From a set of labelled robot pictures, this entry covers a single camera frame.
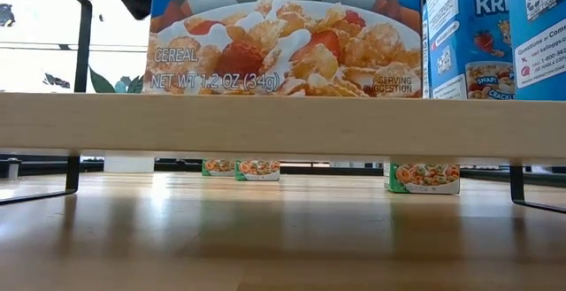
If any blue Frosted Flakes cereal box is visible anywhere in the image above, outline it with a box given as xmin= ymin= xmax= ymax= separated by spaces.
xmin=143 ymin=0 xmax=424 ymax=99

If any green Apple Jacks cereal box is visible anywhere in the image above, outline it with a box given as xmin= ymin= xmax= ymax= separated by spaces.
xmin=233 ymin=158 xmax=281 ymax=182
xmin=202 ymin=157 xmax=237 ymax=178
xmin=383 ymin=161 xmax=461 ymax=195

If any blue Rice Krispies cereal box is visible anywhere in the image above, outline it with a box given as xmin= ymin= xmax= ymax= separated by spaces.
xmin=422 ymin=0 xmax=512 ymax=101
xmin=507 ymin=0 xmax=566 ymax=102

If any wooden shelf with black legs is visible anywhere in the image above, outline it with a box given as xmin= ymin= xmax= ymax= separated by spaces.
xmin=0 ymin=0 xmax=566 ymax=215

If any green artificial plant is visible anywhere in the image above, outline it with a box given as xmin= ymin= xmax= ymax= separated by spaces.
xmin=87 ymin=65 xmax=145 ymax=95

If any white plant pot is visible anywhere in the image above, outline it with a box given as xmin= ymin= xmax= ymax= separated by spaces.
xmin=103 ymin=156 xmax=156 ymax=174

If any small grey metal cylinder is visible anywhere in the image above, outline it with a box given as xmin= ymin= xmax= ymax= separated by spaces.
xmin=0 ymin=157 xmax=22 ymax=181

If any black aluminium table frame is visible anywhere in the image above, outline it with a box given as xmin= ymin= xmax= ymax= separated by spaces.
xmin=0 ymin=152 xmax=566 ymax=189

